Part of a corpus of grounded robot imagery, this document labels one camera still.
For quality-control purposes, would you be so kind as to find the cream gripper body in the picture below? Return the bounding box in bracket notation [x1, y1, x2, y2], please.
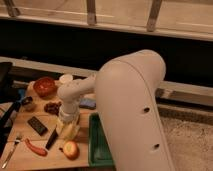
[56, 114, 80, 136]

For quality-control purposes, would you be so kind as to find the yellow banana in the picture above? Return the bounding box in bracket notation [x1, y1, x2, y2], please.
[60, 124, 80, 140]

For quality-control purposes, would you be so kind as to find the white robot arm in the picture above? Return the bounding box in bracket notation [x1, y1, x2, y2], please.
[57, 50, 175, 171]

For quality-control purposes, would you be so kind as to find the white plastic cup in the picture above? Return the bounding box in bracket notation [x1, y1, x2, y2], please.
[59, 74, 73, 84]

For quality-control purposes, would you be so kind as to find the small metal cup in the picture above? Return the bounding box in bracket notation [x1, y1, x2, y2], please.
[21, 96, 36, 111]

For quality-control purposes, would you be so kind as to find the bunch of dark grapes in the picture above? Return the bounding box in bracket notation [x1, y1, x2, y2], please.
[44, 102, 61, 115]

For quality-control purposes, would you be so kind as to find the red yellow apple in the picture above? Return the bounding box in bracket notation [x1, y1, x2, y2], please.
[61, 141, 79, 160]

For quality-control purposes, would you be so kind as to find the blue sponge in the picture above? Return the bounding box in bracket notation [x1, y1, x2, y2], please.
[79, 98, 96, 110]

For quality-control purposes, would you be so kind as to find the wooden board table top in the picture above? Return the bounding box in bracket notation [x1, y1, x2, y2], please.
[0, 82, 93, 171]

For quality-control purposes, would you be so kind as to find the black rectangular remote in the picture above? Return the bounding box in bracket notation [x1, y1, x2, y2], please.
[27, 117, 48, 136]

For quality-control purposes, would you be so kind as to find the red chili pepper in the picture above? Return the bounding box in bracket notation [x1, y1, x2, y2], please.
[25, 139, 47, 156]

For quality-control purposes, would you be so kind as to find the red bowl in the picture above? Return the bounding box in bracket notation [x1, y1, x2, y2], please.
[33, 77, 57, 98]

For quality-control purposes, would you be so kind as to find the green plastic tray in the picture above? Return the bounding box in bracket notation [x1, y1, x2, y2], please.
[88, 113, 114, 167]

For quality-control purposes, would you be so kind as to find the silver fork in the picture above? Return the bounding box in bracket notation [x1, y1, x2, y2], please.
[1, 134, 22, 169]

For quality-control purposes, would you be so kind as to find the black chair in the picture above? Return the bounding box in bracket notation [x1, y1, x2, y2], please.
[0, 62, 20, 156]

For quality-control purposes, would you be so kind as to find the black handled knife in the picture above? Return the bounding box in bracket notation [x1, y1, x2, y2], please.
[45, 129, 58, 150]

